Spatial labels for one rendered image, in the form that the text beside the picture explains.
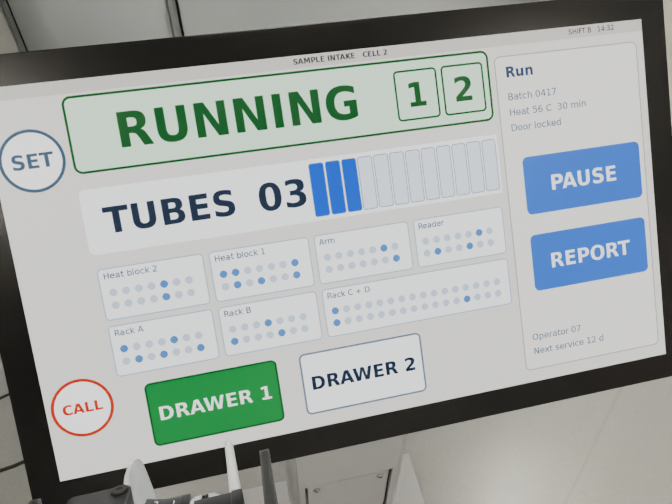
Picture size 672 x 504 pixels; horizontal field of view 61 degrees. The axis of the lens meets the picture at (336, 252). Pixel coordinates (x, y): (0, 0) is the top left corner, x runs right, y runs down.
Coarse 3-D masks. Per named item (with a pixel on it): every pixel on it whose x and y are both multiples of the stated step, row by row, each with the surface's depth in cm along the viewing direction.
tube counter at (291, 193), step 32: (320, 160) 41; (352, 160) 41; (384, 160) 42; (416, 160) 42; (448, 160) 42; (480, 160) 43; (256, 192) 40; (288, 192) 41; (320, 192) 41; (352, 192) 41; (384, 192) 42; (416, 192) 42; (448, 192) 43; (480, 192) 43; (288, 224) 41
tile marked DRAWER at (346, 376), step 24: (408, 336) 43; (312, 360) 42; (336, 360) 42; (360, 360) 43; (384, 360) 43; (408, 360) 43; (312, 384) 42; (336, 384) 42; (360, 384) 43; (384, 384) 43; (408, 384) 43; (312, 408) 42; (336, 408) 43
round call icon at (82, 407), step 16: (48, 384) 39; (64, 384) 39; (80, 384) 39; (96, 384) 39; (48, 400) 39; (64, 400) 39; (80, 400) 39; (96, 400) 40; (112, 400) 40; (64, 416) 39; (80, 416) 40; (96, 416) 40; (112, 416) 40; (64, 432) 39; (80, 432) 40; (96, 432) 40; (112, 432) 40
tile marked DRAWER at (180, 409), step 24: (264, 360) 41; (144, 384) 40; (168, 384) 40; (192, 384) 41; (216, 384) 41; (240, 384) 41; (264, 384) 42; (168, 408) 40; (192, 408) 41; (216, 408) 41; (240, 408) 41; (264, 408) 42; (168, 432) 41; (192, 432) 41; (216, 432) 41
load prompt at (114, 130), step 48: (96, 96) 38; (144, 96) 38; (192, 96) 39; (240, 96) 39; (288, 96) 40; (336, 96) 40; (384, 96) 41; (432, 96) 42; (480, 96) 42; (96, 144) 38; (144, 144) 39; (192, 144) 39; (240, 144) 40; (288, 144) 40
